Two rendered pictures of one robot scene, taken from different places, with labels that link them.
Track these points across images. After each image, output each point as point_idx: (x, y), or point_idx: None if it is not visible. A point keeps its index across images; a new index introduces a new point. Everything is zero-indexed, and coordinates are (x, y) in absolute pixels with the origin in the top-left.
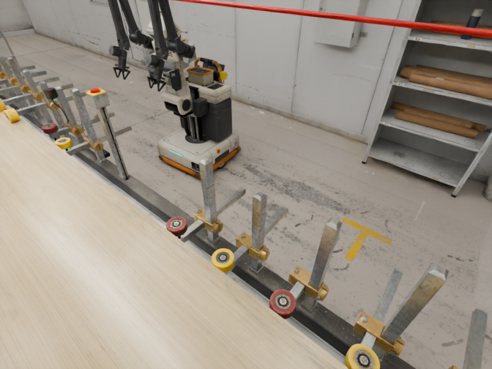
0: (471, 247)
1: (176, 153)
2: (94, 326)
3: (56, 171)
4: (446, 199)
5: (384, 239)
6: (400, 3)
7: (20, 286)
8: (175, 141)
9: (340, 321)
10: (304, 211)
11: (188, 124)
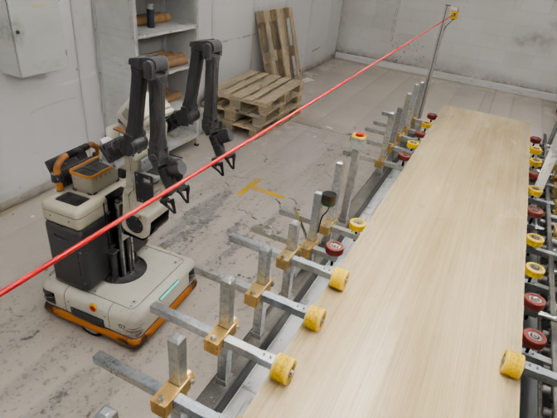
0: (254, 153)
1: (171, 289)
2: (470, 164)
3: (401, 208)
4: (201, 148)
5: (257, 180)
6: (69, 7)
7: (479, 186)
8: (139, 292)
9: None
10: (233, 213)
11: (105, 265)
